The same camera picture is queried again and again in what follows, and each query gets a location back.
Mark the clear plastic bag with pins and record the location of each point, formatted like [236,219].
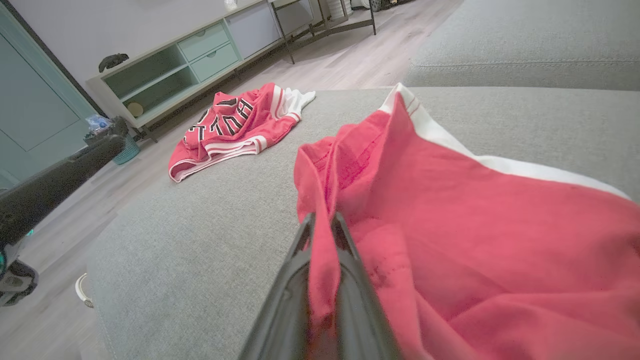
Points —
[98,123]

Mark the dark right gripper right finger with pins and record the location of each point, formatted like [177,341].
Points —
[360,320]

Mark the red number 23 jersey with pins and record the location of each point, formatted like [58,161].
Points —
[235,130]

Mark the teal waste basket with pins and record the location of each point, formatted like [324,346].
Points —
[127,152]

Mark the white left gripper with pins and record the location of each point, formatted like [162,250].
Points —
[12,280]

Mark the black object on cabinet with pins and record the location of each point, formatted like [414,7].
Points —
[113,61]

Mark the white and green TV cabinet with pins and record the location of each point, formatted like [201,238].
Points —
[210,50]

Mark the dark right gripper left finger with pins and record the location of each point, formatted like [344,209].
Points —
[285,320]

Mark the teal door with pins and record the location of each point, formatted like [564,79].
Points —
[35,100]

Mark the red shorts with white stripe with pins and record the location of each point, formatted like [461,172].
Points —
[475,240]

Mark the yellow ball in cabinet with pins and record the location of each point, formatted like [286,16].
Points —
[135,109]

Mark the black-legged coffee table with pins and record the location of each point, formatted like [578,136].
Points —
[325,27]

